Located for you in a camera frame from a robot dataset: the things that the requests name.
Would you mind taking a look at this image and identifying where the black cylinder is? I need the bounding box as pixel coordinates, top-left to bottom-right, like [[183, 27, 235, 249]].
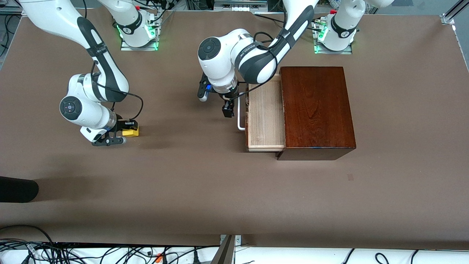
[[0, 176, 39, 203]]

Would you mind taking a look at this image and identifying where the long black table cable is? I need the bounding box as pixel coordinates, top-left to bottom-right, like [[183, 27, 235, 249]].
[[255, 13, 323, 32]]

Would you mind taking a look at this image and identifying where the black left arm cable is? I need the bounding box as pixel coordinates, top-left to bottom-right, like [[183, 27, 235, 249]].
[[253, 31, 290, 55]]

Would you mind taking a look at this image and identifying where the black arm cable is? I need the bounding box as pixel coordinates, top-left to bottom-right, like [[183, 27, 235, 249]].
[[253, 31, 290, 55], [92, 62, 144, 121]]

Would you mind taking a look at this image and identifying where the white lower shelf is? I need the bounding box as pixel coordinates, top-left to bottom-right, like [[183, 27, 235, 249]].
[[0, 245, 469, 264]]

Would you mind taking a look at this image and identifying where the aluminium frame profile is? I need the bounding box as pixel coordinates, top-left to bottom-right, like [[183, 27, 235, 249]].
[[441, 0, 469, 25], [0, 0, 22, 16]]

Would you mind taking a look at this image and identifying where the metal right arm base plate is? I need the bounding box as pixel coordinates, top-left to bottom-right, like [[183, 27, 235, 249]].
[[121, 15, 159, 51]]

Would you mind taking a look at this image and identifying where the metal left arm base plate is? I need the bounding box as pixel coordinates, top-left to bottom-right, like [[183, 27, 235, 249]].
[[311, 20, 353, 55]]

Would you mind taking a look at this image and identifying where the light wood drawer white handle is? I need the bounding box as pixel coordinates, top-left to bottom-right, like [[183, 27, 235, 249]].
[[237, 73, 286, 152]]

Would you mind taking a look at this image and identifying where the black cable tangle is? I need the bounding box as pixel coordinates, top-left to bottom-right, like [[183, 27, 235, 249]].
[[0, 238, 220, 264]]

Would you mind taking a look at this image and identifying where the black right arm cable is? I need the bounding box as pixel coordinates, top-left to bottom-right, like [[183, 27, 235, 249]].
[[92, 62, 144, 121]]

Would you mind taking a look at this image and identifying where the black arched cable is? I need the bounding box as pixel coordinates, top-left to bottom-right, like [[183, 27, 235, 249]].
[[0, 224, 55, 244]]

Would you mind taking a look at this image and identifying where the grey metal bracket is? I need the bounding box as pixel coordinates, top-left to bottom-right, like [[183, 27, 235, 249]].
[[211, 235, 242, 264]]

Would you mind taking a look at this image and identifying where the brown table cover sheet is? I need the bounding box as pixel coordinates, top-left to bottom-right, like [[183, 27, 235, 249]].
[[0, 7, 469, 247]]

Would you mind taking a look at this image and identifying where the white power strip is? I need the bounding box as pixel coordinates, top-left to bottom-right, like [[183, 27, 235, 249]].
[[214, 0, 268, 11]]

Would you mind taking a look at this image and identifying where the dark brown wooden cabinet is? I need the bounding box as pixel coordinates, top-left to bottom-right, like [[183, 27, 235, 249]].
[[276, 66, 357, 161]]

